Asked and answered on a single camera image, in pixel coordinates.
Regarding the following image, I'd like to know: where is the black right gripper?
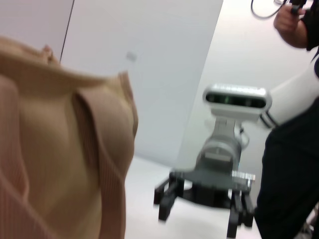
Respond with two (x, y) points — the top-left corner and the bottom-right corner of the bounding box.
(153, 168), (256, 238)

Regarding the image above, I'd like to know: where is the khaki canvas food bag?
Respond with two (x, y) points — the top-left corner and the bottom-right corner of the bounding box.
(0, 36), (139, 239)

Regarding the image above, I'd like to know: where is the person's bare forearm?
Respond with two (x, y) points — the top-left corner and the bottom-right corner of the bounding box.
(273, 5), (310, 49)

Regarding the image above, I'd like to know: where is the person's black shirt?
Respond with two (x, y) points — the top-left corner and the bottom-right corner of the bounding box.
(300, 6), (319, 52)

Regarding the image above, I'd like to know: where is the black hand-held controller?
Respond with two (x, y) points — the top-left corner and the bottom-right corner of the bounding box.
(290, 0), (308, 15)

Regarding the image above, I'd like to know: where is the grey gripper cable with connector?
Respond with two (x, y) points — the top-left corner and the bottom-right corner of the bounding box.
(238, 125), (250, 150)

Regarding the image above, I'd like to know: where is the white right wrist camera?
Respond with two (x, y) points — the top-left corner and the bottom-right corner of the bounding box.
(202, 84), (273, 123)

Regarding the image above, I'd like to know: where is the black hanging cable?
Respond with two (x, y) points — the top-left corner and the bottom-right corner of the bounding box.
(250, 0), (284, 18)

